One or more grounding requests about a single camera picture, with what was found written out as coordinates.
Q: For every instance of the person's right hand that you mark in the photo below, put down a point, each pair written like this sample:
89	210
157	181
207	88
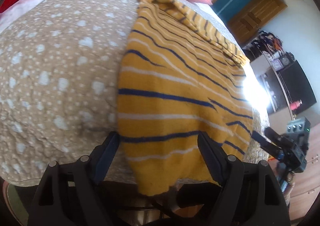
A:
290	185

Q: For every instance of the yellow striped knit sweater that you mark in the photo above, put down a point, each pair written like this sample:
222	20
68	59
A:
179	76

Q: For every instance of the small desk clock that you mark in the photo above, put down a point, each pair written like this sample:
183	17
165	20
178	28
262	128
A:
287	58

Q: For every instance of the brown wooden door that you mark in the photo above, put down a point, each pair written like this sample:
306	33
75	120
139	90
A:
245	18

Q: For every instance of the white shelf unit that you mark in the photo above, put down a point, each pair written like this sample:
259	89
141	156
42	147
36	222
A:
264	51

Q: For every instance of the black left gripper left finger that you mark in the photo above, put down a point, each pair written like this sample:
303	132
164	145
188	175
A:
68	194

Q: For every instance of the black television screen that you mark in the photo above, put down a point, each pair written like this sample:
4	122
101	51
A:
297	86

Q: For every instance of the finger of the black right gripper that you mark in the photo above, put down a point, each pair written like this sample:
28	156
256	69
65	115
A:
270	148
274	136

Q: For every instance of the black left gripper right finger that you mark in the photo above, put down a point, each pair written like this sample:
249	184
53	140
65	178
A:
250	193

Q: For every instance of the beige spotted quilt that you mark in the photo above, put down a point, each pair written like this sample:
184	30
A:
60	66

